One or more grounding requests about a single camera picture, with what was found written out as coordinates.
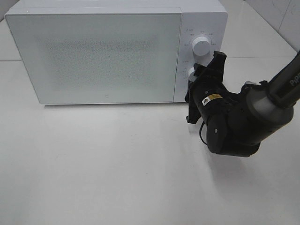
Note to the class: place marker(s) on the upper white power knob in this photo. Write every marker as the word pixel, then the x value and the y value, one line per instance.
pixel 201 45

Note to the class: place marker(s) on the white microwave oven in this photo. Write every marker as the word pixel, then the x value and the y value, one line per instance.
pixel 198 17

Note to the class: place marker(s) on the white timer knob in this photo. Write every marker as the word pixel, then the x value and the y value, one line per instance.
pixel 190 74

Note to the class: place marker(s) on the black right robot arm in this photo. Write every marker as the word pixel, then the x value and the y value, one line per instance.
pixel 237 123

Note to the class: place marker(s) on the white microwave door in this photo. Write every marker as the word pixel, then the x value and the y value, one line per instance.
pixel 99 58

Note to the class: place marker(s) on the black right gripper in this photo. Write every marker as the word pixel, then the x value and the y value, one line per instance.
pixel 207 97

